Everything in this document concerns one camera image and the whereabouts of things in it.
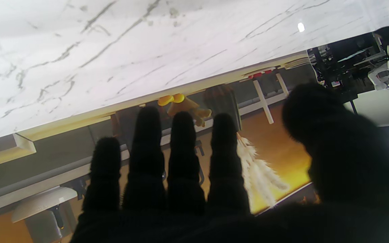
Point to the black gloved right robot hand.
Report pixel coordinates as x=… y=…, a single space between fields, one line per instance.
x=184 y=168

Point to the printed kitchen backdrop banner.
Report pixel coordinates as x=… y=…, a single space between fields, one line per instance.
x=282 y=152

